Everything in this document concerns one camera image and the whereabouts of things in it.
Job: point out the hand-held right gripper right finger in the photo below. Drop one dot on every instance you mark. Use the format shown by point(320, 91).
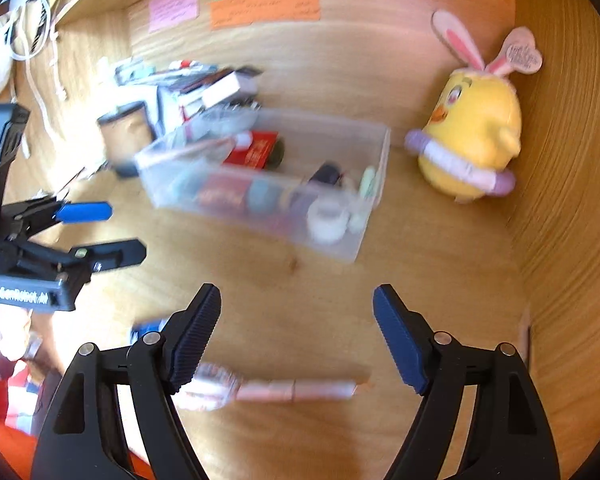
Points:
point(400, 345)

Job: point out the yellow chick plush toy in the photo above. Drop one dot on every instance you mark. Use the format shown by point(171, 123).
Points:
point(475, 120)

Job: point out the dark glitter tube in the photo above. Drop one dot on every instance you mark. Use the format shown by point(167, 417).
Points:
point(325, 172)

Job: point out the orange paper note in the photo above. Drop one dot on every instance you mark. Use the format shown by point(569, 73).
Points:
point(265, 10)

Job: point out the red gift box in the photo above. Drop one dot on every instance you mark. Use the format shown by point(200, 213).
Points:
point(255, 152)

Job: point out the pink paper note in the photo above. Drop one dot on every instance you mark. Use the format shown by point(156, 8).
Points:
point(172, 7)

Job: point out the white cardboard box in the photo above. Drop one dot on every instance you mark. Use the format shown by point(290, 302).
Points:
point(222, 89)

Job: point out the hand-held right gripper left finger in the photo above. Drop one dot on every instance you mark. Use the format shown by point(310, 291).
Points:
point(195, 340)

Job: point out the pink tube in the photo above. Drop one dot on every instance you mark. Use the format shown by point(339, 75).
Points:
point(280, 390)

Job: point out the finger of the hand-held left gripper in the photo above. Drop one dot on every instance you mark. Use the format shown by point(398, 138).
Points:
point(85, 211)
point(110, 255)

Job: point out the blue and white packet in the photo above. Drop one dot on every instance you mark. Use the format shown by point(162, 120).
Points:
point(142, 331)

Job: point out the clear plastic bin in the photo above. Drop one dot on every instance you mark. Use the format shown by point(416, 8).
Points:
point(350, 240)

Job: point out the face-shaped mug with wooden lid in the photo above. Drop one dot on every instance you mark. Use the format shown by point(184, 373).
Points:
point(125, 135)

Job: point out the stack of books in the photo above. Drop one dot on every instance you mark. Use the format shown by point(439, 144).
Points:
point(180, 82)

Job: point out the pale green stick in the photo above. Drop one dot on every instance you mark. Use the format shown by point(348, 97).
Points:
point(367, 182)

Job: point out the white round container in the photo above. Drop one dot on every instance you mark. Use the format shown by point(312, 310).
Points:
point(325, 220)

